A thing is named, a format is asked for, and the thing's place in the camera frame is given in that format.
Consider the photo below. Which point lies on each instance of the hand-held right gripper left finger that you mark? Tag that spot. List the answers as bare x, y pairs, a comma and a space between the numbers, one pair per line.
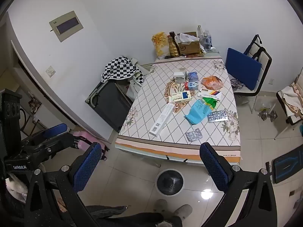
87, 167

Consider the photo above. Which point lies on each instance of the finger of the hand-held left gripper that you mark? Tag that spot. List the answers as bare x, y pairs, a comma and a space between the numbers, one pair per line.
55, 128
64, 142

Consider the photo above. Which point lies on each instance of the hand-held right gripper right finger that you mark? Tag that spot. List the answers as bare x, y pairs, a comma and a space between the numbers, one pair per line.
213, 167

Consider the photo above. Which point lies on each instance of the round bin with black bag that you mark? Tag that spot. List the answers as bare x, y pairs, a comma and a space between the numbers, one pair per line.
170, 182

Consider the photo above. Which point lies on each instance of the orange plastic bag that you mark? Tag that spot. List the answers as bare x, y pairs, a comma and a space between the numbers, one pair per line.
211, 81

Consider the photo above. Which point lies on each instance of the white cardboard medicine box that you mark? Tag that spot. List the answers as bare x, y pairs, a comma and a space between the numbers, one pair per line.
179, 76

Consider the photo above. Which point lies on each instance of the pink plastic toy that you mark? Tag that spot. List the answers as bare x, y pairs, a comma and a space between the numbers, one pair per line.
81, 140

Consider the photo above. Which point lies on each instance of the small silver blister pack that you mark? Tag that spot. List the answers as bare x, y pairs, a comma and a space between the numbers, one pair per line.
194, 134

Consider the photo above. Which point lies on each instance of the large silver blister pack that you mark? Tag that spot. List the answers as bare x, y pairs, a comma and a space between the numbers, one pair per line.
217, 115

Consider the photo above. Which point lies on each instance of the grey slipper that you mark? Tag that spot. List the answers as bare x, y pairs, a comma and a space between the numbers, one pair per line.
182, 211
161, 205

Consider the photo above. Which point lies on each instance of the light blue plastic packet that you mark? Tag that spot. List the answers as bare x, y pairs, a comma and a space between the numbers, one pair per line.
197, 112

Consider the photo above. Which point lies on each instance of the green packet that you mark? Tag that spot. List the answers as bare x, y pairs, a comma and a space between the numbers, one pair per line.
210, 102

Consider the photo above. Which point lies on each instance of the person's dark trousers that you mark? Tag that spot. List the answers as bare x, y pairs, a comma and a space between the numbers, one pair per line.
132, 220

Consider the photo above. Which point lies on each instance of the long white box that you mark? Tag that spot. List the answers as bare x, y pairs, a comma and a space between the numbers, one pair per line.
162, 119

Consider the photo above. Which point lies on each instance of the black board with blue pattern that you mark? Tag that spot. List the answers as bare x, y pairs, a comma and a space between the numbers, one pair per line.
285, 167

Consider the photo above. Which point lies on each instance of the white box with colour stripes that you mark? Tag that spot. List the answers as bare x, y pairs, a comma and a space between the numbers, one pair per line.
209, 94

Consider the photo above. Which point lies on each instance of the metal dumbbell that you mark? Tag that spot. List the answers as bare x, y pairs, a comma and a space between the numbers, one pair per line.
267, 114

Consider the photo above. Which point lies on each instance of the green and white medicine box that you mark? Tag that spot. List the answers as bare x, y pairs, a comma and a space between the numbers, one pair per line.
181, 97

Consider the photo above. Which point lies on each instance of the red and blue milk carton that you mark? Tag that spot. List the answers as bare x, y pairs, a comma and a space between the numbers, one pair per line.
190, 85

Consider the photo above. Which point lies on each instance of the black and white checkered cloth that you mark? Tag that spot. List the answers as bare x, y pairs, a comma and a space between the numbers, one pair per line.
120, 68

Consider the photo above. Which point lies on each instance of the white tote bag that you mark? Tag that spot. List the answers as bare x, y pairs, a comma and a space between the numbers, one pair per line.
135, 85

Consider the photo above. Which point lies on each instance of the blue tissue packet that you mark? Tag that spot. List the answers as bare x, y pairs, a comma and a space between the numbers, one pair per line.
193, 76

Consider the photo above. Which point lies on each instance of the beige electrical panel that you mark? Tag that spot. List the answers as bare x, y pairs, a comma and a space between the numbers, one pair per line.
66, 26

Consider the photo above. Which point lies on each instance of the beige cloth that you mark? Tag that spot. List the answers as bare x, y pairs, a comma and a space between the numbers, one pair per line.
291, 97

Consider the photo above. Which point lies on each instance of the floral diamond pattern tablecloth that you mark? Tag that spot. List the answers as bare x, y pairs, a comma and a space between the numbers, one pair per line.
153, 80

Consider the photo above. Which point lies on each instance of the brown cardboard box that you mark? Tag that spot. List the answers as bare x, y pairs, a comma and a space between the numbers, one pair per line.
189, 46

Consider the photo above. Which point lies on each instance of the water bottle with blue label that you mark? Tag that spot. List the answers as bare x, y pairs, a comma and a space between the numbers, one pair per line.
207, 40

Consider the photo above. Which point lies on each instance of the gold bottle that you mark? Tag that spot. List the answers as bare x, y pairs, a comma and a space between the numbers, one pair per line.
172, 46

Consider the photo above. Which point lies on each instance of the white plastic bag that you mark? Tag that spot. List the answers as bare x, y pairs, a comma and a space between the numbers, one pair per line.
187, 37

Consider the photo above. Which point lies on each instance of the yellow snack bag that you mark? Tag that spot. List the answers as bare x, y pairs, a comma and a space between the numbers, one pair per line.
159, 43

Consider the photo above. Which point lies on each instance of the clear glass bottle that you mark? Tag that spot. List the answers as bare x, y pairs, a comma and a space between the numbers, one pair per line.
199, 32

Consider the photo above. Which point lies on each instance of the wall switch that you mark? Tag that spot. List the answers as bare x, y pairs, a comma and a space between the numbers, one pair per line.
50, 71

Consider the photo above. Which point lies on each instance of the wall socket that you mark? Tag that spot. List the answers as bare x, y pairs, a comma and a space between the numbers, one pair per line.
271, 81

